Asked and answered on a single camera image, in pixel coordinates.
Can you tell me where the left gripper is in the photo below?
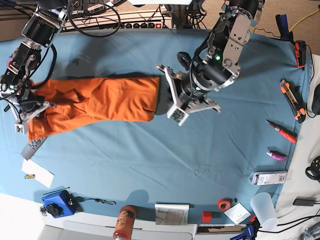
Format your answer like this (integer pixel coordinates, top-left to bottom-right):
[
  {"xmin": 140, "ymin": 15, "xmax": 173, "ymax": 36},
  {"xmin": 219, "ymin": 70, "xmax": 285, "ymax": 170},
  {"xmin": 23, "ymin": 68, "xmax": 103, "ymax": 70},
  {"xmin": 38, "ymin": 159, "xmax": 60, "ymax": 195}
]
[{"xmin": 156, "ymin": 64, "xmax": 225, "ymax": 114}]

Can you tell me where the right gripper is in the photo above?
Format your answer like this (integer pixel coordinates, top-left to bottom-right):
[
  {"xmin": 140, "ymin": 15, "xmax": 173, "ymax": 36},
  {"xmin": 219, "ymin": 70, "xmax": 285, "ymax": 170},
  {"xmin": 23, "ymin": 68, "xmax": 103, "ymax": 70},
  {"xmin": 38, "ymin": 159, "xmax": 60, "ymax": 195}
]
[{"xmin": 6, "ymin": 96, "xmax": 56, "ymax": 124}]

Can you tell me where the orange t-shirt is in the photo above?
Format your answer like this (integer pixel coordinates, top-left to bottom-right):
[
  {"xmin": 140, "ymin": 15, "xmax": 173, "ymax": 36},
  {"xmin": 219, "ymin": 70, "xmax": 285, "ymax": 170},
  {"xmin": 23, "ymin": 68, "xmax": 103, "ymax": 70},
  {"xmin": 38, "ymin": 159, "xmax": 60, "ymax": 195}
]
[{"xmin": 27, "ymin": 77, "xmax": 160, "ymax": 141}]

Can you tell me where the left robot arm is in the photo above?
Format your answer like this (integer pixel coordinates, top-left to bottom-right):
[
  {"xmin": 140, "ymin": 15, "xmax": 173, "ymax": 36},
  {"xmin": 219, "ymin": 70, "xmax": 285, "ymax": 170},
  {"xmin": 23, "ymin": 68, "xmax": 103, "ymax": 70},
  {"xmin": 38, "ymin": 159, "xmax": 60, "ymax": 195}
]
[{"xmin": 156, "ymin": 0, "xmax": 265, "ymax": 118}]

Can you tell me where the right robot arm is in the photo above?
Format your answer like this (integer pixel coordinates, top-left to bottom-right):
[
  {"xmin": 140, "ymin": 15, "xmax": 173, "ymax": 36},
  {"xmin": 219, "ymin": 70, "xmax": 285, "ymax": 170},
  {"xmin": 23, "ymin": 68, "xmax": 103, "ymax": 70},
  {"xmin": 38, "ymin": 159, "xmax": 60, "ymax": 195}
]
[{"xmin": 0, "ymin": 0, "xmax": 68, "ymax": 126}]

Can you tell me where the grey remote control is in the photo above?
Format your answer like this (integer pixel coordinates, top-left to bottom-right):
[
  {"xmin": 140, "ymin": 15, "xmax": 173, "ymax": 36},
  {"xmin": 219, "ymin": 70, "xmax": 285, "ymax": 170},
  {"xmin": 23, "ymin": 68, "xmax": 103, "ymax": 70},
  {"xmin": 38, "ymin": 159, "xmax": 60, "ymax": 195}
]
[{"xmin": 21, "ymin": 137, "xmax": 47, "ymax": 160}]

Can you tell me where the white paper card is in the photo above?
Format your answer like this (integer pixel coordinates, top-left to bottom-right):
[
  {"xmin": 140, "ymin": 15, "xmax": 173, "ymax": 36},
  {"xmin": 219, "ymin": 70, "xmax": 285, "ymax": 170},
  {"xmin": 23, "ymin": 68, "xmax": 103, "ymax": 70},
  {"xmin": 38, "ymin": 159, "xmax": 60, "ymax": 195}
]
[{"xmin": 21, "ymin": 159, "xmax": 54, "ymax": 188}]

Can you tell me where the small yellow battery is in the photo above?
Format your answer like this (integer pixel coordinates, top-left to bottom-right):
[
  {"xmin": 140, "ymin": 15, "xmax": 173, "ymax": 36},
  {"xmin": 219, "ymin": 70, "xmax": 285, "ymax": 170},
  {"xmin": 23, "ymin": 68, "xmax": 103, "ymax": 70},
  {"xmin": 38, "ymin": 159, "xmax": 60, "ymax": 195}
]
[{"xmin": 24, "ymin": 174, "xmax": 36, "ymax": 179}]

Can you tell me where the blue-grey table cloth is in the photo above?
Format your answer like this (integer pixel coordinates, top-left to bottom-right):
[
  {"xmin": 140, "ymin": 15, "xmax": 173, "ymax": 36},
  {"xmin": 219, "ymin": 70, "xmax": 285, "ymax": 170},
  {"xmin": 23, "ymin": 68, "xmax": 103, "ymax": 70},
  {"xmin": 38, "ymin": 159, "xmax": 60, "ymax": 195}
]
[{"xmin": 0, "ymin": 29, "xmax": 313, "ymax": 224}]

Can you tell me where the power strip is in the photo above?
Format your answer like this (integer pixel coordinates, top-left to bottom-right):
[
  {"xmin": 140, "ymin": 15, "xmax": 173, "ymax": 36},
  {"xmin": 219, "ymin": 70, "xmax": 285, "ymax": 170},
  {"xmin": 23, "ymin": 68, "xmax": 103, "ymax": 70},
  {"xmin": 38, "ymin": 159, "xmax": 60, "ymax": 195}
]
[{"xmin": 120, "ymin": 22, "xmax": 170, "ymax": 29}]

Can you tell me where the blue clamp box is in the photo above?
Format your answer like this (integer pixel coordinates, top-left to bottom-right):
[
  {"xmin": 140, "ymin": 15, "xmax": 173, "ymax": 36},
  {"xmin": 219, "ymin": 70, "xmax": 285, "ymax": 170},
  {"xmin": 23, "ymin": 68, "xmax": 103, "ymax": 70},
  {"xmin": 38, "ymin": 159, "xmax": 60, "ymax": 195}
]
[{"xmin": 42, "ymin": 190, "xmax": 76, "ymax": 219}]

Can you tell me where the orange black utility knife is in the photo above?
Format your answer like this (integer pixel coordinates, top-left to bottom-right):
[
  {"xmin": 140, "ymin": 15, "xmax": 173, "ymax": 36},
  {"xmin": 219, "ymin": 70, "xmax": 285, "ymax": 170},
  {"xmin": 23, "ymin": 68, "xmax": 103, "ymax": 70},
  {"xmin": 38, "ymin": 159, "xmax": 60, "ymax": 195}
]
[{"xmin": 280, "ymin": 79, "xmax": 306, "ymax": 124}]

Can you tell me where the red screwdriver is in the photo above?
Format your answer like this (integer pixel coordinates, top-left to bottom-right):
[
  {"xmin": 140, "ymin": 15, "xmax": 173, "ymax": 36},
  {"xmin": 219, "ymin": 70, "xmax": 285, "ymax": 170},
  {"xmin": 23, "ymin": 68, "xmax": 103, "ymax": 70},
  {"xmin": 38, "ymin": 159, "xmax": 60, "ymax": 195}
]
[{"xmin": 265, "ymin": 120, "xmax": 297, "ymax": 144}]

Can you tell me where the plastic blister pack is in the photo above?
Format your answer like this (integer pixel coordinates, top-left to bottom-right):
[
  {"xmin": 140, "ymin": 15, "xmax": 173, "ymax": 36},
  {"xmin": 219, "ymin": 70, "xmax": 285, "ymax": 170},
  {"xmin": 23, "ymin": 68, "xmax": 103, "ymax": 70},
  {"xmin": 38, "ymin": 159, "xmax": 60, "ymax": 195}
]
[{"xmin": 248, "ymin": 170, "xmax": 288, "ymax": 186}]

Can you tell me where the purple glue tube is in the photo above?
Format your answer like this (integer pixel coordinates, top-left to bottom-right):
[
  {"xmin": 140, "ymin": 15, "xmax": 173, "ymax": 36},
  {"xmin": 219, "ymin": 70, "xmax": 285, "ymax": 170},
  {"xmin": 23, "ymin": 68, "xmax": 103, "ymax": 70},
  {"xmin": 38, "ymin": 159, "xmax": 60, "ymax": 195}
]
[{"xmin": 266, "ymin": 151, "xmax": 287, "ymax": 162}]

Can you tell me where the blue black clamp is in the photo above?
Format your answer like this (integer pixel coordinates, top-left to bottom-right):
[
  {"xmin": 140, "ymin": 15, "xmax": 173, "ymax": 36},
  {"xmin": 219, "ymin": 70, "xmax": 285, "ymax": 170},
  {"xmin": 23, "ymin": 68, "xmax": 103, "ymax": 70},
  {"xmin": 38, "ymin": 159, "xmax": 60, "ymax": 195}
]
[{"xmin": 275, "ymin": 14, "xmax": 294, "ymax": 44}]

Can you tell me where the red tape roll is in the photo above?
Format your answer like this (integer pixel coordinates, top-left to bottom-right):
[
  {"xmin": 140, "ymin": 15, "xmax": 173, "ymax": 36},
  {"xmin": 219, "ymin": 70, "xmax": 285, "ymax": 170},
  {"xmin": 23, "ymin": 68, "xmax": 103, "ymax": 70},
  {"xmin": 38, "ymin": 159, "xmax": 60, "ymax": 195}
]
[{"xmin": 217, "ymin": 198, "xmax": 233, "ymax": 211}]

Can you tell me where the orange black clamp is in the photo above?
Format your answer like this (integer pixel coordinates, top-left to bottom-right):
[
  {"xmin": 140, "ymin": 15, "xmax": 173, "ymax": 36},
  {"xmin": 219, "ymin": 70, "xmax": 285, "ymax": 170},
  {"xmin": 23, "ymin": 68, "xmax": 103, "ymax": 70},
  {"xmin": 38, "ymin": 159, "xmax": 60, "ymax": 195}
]
[{"xmin": 294, "ymin": 40, "xmax": 307, "ymax": 69}]

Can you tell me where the grey notebook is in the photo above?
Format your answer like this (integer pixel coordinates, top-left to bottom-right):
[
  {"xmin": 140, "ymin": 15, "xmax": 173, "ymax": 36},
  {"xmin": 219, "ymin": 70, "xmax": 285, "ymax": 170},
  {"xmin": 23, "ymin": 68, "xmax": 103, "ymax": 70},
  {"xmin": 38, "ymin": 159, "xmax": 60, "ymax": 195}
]
[{"xmin": 154, "ymin": 203, "xmax": 190, "ymax": 226}]

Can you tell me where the black computer mouse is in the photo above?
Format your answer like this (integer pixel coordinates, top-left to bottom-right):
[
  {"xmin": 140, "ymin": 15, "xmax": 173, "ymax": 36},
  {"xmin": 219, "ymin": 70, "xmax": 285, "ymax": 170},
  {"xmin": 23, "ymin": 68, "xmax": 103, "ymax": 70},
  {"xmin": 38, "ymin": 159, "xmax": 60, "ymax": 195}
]
[{"xmin": 311, "ymin": 84, "xmax": 320, "ymax": 115}]

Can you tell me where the small red cube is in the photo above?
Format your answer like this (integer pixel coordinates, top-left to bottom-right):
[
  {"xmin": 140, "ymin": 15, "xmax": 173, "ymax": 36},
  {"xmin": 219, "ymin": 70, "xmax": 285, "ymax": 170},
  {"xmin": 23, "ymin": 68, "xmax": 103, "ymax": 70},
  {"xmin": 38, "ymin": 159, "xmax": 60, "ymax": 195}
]
[{"xmin": 202, "ymin": 211, "xmax": 212, "ymax": 223}]

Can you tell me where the white square card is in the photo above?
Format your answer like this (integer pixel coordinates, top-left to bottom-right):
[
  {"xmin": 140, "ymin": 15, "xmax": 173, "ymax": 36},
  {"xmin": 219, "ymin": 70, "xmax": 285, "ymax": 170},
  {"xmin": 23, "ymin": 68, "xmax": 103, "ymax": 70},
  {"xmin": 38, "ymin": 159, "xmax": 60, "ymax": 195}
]
[{"xmin": 224, "ymin": 203, "xmax": 251, "ymax": 225}]

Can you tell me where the translucent plastic cup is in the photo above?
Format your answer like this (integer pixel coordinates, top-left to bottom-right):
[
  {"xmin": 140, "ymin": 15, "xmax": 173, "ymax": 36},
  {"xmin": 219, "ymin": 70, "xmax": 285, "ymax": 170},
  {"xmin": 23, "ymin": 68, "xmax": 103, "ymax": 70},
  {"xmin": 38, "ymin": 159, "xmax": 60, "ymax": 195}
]
[{"xmin": 250, "ymin": 192, "xmax": 279, "ymax": 231}]

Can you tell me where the orange drink bottle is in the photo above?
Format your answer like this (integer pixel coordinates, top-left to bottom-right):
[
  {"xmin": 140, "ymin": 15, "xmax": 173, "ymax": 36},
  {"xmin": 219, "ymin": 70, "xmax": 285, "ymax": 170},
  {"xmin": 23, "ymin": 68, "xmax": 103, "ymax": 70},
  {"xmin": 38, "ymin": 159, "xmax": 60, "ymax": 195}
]
[{"xmin": 113, "ymin": 205, "xmax": 136, "ymax": 240}]

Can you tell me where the blue spring clamp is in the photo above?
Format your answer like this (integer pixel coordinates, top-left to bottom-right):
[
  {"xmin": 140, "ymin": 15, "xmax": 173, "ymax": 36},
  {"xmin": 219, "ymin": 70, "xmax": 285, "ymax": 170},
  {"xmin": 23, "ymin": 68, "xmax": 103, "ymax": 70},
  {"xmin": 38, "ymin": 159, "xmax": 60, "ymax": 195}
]
[{"xmin": 230, "ymin": 215, "xmax": 261, "ymax": 240}]

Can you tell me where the black power adapter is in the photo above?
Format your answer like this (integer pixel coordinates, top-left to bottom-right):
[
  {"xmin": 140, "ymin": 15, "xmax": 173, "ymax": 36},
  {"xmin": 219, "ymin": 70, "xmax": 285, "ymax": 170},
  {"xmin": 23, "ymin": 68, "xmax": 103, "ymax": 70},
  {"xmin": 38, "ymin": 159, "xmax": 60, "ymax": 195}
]
[{"xmin": 292, "ymin": 197, "xmax": 317, "ymax": 207}]

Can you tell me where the silver carabiner with strap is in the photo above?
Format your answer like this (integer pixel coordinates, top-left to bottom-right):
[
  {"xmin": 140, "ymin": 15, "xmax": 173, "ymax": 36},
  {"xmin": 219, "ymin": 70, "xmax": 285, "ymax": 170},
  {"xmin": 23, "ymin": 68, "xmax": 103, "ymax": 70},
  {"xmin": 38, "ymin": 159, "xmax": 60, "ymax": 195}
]
[{"xmin": 74, "ymin": 196, "xmax": 117, "ymax": 206}]

